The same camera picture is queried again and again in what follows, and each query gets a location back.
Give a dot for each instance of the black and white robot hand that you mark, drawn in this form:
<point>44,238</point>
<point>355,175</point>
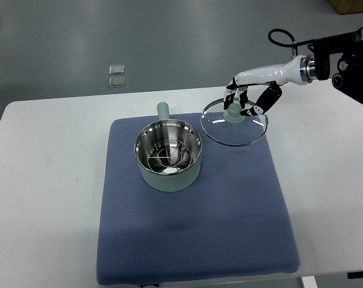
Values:
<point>265,85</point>

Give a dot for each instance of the glass lid green knob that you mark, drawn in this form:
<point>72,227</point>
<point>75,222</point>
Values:
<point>228,127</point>

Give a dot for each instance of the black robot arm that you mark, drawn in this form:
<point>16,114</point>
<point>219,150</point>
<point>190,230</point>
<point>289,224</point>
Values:
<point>349,76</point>

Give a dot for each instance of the green pot steel interior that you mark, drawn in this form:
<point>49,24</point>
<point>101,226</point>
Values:
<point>166,129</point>

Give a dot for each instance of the brown cardboard box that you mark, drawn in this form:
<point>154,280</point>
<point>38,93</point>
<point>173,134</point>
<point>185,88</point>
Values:
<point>344,7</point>

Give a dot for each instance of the blue quilted mat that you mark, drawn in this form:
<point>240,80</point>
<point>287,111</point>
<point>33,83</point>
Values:
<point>231,221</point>

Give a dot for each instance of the upper metal floor plate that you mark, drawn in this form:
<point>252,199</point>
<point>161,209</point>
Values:
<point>116,69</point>

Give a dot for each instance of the white table leg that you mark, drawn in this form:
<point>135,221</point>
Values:
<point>309,282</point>

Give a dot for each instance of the wire steaming rack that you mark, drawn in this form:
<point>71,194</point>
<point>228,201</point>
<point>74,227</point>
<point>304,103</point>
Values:
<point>169,157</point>

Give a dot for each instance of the black table bracket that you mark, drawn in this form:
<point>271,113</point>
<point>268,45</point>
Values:
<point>355,275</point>

